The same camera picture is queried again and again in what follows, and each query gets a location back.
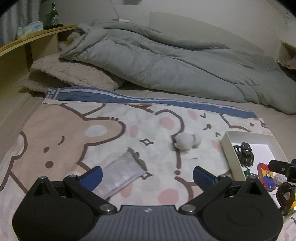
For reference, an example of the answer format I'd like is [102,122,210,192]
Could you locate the colourful card box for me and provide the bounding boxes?
[257,163,276,192]

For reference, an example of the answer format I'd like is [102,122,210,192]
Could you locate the yellow headlamp with strap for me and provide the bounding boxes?
[276,182,295,216]

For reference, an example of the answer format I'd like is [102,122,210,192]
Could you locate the silver foil pouch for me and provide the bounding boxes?
[93,147,147,200]

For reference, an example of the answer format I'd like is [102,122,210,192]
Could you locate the green clips with cord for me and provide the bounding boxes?
[243,168,258,179]

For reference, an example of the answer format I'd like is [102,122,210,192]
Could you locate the black cord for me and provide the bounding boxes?
[233,142,255,168]

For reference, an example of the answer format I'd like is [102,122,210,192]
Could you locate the white yarn ball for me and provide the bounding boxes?
[274,173,287,187]

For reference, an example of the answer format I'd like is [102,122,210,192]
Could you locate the white shallow cardboard box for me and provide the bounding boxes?
[219,131,296,220]

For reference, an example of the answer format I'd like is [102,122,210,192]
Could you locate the white cotton ball right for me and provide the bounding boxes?
[192,133,202,149]

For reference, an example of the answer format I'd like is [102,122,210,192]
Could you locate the white cotton ball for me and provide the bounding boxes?
[174,133,194,151]
[192,133,202,149]

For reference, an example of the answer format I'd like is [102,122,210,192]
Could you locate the white cotton ball left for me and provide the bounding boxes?
[174,133,194,151]

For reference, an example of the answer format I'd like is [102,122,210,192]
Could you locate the cartoon bear bed mat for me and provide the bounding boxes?
[0,86,296,241]

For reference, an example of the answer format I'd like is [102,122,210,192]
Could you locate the pink clothes on shelf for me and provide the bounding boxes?
[278,57,296,70]

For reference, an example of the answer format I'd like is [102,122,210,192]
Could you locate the open wardrobe shelf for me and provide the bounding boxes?
[277,42,296,67]

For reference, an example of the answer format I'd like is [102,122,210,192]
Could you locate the beige fluffy blanket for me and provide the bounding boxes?
[19,54,125,93]

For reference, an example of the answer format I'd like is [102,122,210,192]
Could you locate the grey quilted duvet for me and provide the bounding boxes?
[60,22,295,114]

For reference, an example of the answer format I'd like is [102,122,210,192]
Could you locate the wooden bedside shelf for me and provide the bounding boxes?
[1,25,76,91]

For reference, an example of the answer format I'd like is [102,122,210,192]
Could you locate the white bed headboard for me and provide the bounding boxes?
[147,10,265,54]

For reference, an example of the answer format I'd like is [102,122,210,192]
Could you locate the tissue pack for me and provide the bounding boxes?
[16,21,43,39]

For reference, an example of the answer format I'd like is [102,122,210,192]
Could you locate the green glass bottle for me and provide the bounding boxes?
[49,3,58,26]

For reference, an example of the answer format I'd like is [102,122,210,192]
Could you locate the grey curtain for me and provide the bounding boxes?
[0,0,41,46]

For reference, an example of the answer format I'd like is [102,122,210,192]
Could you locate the white charger with cable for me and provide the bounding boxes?
[110,0,130,23]

